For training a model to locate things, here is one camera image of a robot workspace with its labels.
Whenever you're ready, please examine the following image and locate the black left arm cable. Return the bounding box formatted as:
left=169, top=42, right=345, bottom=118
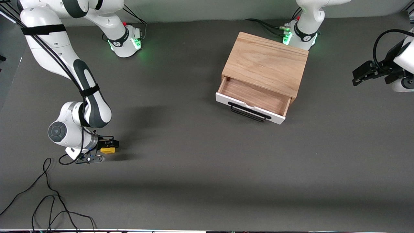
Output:
left=373, top=29, right=414, bottom=76

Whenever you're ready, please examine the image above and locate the black velcro strap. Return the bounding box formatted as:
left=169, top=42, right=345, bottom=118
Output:
left=79, top=84, right=101, bottom=97
left=21, top=24, right=67, bottom=36

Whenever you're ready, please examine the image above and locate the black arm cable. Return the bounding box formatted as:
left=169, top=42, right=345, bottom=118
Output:
left=373, top=29, right=414, bottom=76
left=0, top=6, right=114, bottom=165

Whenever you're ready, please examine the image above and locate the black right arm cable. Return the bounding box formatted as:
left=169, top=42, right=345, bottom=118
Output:
left=0, top=6, right=114, bottom=165

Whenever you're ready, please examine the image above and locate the thin black looped cable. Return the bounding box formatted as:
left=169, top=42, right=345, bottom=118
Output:
left=0, top=158, right=80, bottom=233

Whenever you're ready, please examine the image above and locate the dark grey table mat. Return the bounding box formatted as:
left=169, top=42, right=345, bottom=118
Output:
left=0, top=13, right=414, bottom=232

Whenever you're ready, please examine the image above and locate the wooden drawer cabinet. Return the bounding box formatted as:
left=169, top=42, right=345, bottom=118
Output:
left=221, top=31, right=309, bottom=105

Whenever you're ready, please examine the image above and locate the white-fronted wooden drawer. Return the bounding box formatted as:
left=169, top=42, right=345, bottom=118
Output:
left=216, top=76, right=293, bottom=125

